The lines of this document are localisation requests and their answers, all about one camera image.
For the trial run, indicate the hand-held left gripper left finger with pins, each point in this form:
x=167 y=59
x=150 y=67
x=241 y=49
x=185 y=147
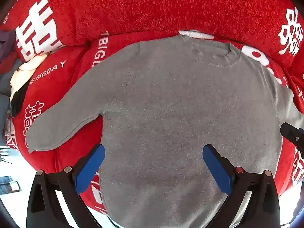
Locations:
x=90 y=168

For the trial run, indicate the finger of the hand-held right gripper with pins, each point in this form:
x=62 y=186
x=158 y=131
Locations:
x=293 y=135

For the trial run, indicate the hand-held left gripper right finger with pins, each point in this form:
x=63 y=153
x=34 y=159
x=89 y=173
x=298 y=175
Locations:
x=218 y=168

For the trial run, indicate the grey knit sweater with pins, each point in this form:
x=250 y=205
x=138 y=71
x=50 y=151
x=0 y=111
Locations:
x=178 y=111

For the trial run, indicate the cream and black cloth pile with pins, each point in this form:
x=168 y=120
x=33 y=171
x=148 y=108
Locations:
x=22 y=73

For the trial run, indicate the purple cloth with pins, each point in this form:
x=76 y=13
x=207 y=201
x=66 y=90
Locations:
x=6 y=45

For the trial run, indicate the red printed sofa cover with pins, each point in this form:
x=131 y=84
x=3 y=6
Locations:
x=166 y=4

